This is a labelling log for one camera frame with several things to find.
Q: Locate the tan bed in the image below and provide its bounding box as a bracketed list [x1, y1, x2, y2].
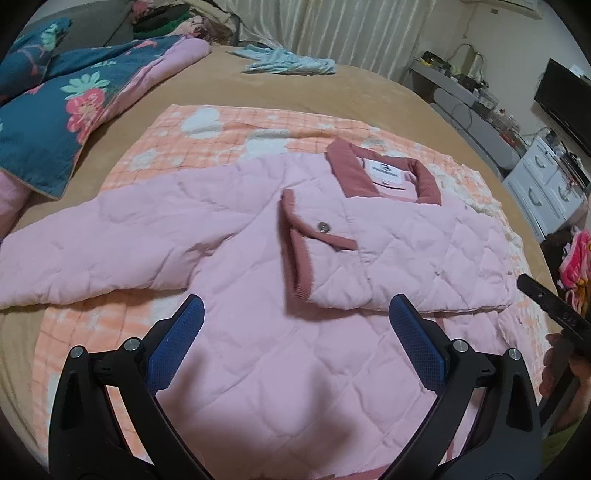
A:
[0, 44, 561, 446]

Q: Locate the cream curtain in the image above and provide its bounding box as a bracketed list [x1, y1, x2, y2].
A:
[235, 0, 472, 84]

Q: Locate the black television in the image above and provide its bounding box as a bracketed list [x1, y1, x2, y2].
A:
[533, 58, 591, 158]

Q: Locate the light blue cloth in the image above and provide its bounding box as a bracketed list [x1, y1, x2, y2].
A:
[228, 44, 339, 76]

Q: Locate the grey cluttered desk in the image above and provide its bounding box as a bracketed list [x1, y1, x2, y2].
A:
[409, 44, 527, 172]

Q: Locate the blue floral quilt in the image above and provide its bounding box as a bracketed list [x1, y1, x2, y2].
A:
[0, 17, 213, 217]

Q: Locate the person's right hand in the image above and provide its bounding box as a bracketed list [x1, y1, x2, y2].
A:
[539, 333, 591, 432]

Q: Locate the white drawer cabinet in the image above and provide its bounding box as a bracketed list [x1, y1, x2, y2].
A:
[502, 136, 591, 241]

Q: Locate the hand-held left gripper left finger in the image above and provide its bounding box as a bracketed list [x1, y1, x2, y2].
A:
[48, 294, 214, 480]

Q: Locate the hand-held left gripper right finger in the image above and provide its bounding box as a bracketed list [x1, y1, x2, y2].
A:
[383, 294, 544, 480]

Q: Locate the pile of mixed clothes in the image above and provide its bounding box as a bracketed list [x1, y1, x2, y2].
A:
[106, 0, 242, 48]

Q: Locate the white air conditioner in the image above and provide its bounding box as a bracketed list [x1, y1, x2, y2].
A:
[480, 0, 546, 20]

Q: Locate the pink floral cloth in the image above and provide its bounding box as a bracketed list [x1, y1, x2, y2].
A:
[558, 228, 591, 320]

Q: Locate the orange plaid fleece blanket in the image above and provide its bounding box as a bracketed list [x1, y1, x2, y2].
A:
[34, 104, 561, 464]

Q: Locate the pink quilted jacket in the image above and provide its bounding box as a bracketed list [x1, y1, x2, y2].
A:
[0, 138, 517, 480]

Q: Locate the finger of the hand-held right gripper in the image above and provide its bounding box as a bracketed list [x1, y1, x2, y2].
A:
[516, 274, 591, 358]

